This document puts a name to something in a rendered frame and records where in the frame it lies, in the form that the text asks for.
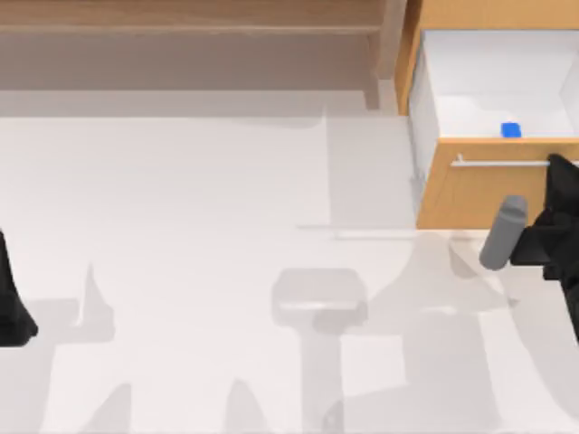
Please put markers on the wooden open shelf unit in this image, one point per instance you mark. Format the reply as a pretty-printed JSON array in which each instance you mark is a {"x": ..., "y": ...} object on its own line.
[{"x": 190, "y": 40}]

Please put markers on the pale wooden drawer front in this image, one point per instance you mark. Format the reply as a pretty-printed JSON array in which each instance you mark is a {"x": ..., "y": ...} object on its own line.
[{"x": 479, "y": 194}]

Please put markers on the wooden cabinet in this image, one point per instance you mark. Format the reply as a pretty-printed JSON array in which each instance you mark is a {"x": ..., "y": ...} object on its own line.
[{"x": 488, "y": 16}]

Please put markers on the small blue block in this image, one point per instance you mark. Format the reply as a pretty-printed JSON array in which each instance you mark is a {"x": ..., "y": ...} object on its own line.
[{"x": 511, "y": 130}]

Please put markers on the pulled-out drawer white inside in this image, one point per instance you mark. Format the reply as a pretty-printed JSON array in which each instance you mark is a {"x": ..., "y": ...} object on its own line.
[{"x": 493, "y": 81}]

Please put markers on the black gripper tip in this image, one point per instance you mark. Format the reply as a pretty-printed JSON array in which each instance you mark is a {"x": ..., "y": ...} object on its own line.
[{"x": 12, "y": 307}]

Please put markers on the pale grey rounded box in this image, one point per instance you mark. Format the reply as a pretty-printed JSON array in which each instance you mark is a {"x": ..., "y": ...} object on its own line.
[{"x": 502, "y": 235}]

